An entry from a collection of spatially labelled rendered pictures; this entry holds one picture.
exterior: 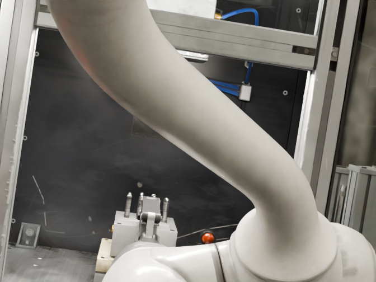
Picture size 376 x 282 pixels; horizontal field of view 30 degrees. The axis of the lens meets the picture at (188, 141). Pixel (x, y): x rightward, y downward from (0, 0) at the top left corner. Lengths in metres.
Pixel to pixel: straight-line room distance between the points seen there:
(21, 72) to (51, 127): 0.44
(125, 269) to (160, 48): 0.27
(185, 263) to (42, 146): 0.70
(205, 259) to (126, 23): 0.32
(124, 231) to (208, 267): 0.35
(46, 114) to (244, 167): 0.81
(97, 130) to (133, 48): 0.86
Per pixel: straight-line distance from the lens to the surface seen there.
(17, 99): 0.93
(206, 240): 1.14
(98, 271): 1.05
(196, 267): 0.71
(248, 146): 0.58
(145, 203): 0.97
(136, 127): 1.10
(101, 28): 0.47
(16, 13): 0.93
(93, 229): 1.37
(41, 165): 1.36
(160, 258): 0.71
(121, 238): 1.05
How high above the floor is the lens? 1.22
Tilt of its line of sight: 3 degrees down
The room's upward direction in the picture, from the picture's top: 9 degrees clockwise
